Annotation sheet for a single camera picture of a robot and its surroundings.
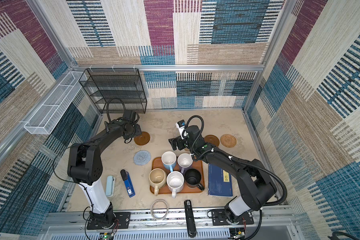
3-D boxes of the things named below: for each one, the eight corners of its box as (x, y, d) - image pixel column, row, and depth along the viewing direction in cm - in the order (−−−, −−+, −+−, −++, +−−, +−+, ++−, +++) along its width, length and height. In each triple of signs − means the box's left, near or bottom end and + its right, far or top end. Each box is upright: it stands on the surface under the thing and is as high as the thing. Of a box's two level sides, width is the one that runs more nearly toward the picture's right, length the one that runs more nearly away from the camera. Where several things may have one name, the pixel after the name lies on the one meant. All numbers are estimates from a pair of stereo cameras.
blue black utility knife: (129, 198, 82) (127, 196, 78) (122, 174, 90) (119, 170, 87) (136, 195, 83) (134, 192, 79) (128, 171, 92) (125, 167, 88)
